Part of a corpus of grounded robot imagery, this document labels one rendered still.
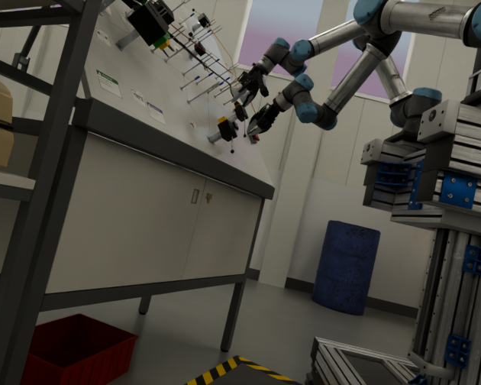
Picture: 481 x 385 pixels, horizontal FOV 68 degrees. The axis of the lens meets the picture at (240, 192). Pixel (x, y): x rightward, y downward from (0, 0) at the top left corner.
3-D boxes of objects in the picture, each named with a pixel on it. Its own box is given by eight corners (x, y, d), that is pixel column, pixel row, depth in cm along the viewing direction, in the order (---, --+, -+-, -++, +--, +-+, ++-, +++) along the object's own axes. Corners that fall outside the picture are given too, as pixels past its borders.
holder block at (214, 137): (214, 160, 130) (237, 147, 127) (204, 131, 134) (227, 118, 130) (221, 163, 134) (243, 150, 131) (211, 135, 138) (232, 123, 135)
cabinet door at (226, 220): (245, 274, 180) (263, 198, 182) (183, 280, 131) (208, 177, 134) (241, 273, 181) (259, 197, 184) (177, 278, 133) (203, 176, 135)
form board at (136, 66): (85, 100, 81) (91, 96, 81) (26, -157, 114) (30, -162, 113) (270, 188, 186) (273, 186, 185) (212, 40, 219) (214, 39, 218)
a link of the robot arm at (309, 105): (327, 118, 139) (319, 98, 144) (310, 108, 131) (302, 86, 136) (311, 130, 143) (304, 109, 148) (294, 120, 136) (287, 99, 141)
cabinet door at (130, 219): (181, 280, 131) (207, 176, 134) (45, 294, 83) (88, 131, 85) (177, 278, 132) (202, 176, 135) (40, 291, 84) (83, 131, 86)
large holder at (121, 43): (90, 1, 100) (127, -31, 95) (133, 54, 109) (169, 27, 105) (82, 7, 95) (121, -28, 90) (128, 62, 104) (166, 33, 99)
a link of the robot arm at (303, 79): (305, 83, 135) (299, 68, 139) (285, 101, 142) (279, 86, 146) (317, 91, 140) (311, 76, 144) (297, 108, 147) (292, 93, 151)
